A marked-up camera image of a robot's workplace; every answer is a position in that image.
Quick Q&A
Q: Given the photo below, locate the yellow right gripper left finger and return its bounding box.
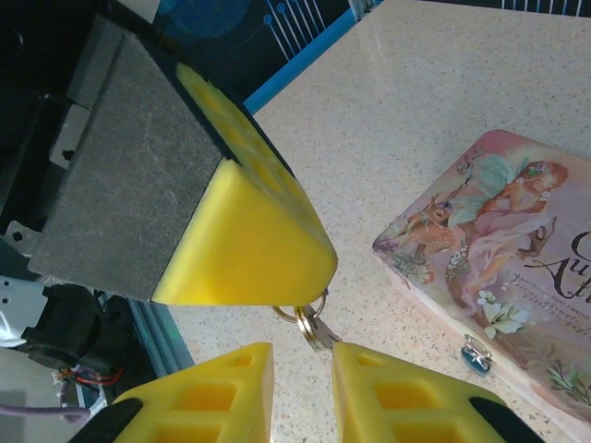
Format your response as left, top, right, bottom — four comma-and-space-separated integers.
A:
76, 341, 274, 443

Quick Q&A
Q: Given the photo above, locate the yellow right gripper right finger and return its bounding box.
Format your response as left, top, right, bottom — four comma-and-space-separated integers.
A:
332, 341, 537, 443

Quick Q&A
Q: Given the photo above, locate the small brass key ring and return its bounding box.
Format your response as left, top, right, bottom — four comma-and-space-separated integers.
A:
271, 304, 302, 325

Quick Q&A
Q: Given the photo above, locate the small blue padlock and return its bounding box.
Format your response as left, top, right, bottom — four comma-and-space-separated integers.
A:
461, 346, 495, 377

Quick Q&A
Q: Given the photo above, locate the silver key ring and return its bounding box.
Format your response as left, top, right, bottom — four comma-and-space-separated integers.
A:
296, 294, 330, 354

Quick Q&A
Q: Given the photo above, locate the pink fairy picture box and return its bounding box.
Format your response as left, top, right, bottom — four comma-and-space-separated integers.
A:
371, 129, 591, 437

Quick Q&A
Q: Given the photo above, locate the blue table edge strip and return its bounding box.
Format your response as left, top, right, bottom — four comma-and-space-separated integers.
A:
242, 0, 384, 114

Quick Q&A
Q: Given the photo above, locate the small connector with wires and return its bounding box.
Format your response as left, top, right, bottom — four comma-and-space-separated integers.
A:
53, 364, 124, 393

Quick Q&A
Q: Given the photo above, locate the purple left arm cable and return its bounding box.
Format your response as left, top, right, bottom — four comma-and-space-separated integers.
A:
0, 400, 93, 426

